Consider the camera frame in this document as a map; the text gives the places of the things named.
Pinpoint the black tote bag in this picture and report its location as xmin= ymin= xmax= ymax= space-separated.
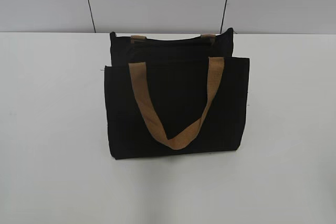
xmin=104 ymin=28 xmax=250 ymax=159

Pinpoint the tan front bag handle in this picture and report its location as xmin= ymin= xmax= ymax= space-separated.
xmin=129 ymin=57 xmax=225 ymax=150

